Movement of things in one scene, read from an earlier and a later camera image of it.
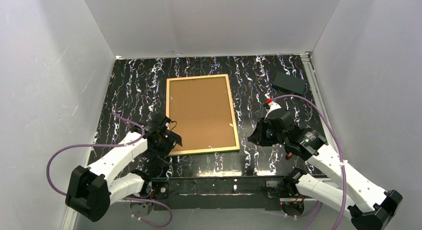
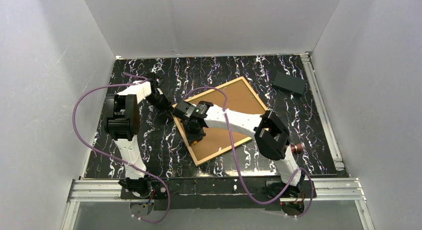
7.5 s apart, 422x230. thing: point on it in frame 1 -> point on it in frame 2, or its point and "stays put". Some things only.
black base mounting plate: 214,193 stays put
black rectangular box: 289,83 stays put
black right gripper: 261,133 -> 195,135
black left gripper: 166,134 -> 165,105
